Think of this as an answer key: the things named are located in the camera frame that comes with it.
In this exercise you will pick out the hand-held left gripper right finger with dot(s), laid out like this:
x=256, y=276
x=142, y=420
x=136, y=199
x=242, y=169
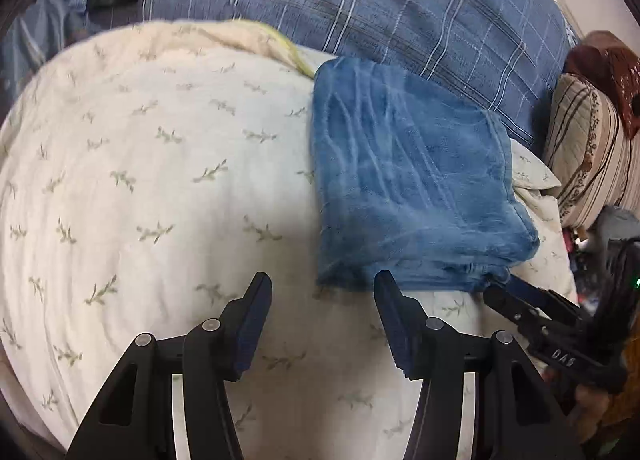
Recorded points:
x=397, y=330

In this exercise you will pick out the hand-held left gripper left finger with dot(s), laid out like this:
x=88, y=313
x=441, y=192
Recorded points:
x=252, y=325

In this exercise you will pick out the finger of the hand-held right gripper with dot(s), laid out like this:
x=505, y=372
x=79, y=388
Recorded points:
x=507, y=307
x=545, y=300

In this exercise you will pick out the blue fleece blanket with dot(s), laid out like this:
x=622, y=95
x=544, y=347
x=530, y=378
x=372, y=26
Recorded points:
x=410, y=190

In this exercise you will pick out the grey cloth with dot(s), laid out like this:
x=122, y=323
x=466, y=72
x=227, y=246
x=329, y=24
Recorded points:
x=617, y=222

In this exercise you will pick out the beige striped pillow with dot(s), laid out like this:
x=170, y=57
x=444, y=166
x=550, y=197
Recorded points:
x=592, y=155

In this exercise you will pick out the white leaf-print duvet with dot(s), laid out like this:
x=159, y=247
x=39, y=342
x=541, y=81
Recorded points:
x=150, y=180

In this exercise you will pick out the brown patterned pillow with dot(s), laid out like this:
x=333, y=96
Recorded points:
x=610, y=70

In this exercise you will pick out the blue plaid blanket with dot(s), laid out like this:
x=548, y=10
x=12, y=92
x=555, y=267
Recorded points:
x=375, y=5

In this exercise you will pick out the light blue patterned sheet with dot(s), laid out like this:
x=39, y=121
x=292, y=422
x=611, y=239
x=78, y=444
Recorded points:
x=45, y=25

